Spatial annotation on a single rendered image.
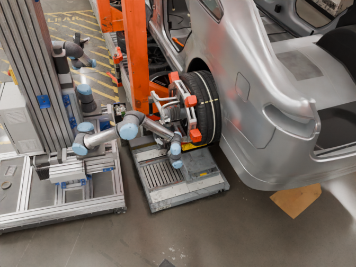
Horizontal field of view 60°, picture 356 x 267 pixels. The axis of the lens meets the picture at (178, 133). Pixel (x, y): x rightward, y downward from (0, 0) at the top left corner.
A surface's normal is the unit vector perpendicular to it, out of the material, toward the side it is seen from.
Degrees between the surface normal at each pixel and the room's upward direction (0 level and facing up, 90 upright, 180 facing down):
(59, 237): 0
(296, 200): 2
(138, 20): 90
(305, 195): 2
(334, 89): 22
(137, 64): 90
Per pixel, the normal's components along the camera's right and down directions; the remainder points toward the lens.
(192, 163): 0.02, -0.71
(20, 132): 0.23, 0.68
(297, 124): 0.26, -0.66
